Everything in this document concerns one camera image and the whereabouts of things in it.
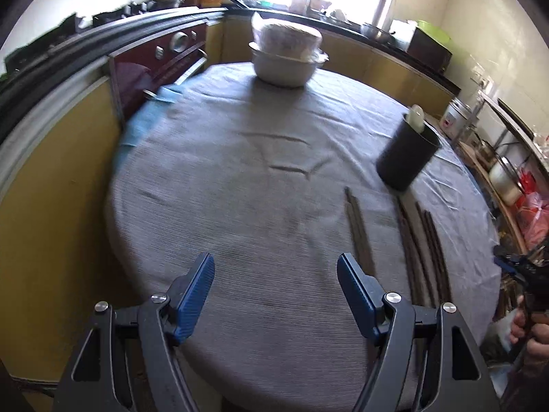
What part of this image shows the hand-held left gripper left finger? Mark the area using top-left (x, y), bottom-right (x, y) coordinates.
top-left (51, 252), bottom-right (215, 412)

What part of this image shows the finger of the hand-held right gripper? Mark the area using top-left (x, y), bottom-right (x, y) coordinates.
top-left (493, 244), bottom-right (522, 276)

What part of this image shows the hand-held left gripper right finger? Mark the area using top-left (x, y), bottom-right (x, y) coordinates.
top-left (337, 252), bottom-right (500, 412)

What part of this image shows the dark wooden chopstick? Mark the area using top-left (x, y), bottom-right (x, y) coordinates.
top-left (401, 206), bottom-right (430, 307)
top-left (422, 210), bottom-right (452, 305)
top-left (414, 203), bottom-right (442, 305)
top-left (395, 197), bottom-right (423, 307)
top-left (348, 189), bottom-right (375, 276)

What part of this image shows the black utensil holder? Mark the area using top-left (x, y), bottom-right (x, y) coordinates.
top-left (376, 113), bottom-right (442, 192)

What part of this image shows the person's right forearm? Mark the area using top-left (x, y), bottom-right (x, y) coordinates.
top-left (500, 360), bottom-right (549, 412)

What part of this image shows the person's right hand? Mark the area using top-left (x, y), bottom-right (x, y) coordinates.
top-left (510, 305), bottom-right (549, 366)

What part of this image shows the red plastic bag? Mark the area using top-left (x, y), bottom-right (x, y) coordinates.
top-left (516, 171), bottom-right (549, 247)

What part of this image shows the white lidded pot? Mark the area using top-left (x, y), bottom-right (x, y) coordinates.
top-left (489, 157), bottom-right (523, 207)

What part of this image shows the grey tablecloth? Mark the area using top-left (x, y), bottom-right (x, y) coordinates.
top-left (105, 61), bottom-right (502, 412)

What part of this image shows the white rice cooker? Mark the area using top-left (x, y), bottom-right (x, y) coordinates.
top-left (442, 96), bottom-right (476, 140)

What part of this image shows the white spoon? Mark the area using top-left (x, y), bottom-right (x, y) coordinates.
top-left (407, 104), bottom-right (426, 133)

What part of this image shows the blue cloth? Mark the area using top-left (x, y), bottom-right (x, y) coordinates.
top-left (114, 86), bottom-right (185, 168)

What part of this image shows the dark microwave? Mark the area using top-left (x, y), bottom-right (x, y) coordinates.
top-left (407, 28), bottom-right (453, 71)

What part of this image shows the green basin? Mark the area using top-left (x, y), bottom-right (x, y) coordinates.
top-left (417, 20), bottom-right (452, 44)

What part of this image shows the red oven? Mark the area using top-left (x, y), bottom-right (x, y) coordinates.
top-left (109, 23), bottom-right (209, 116)

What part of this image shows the steel bowl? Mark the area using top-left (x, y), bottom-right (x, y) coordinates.
top-left (360, 23), bottom-right (392, 43)

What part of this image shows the black gas stove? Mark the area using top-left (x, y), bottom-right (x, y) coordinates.
top-left (92, 0), bottom-right (172, 26)

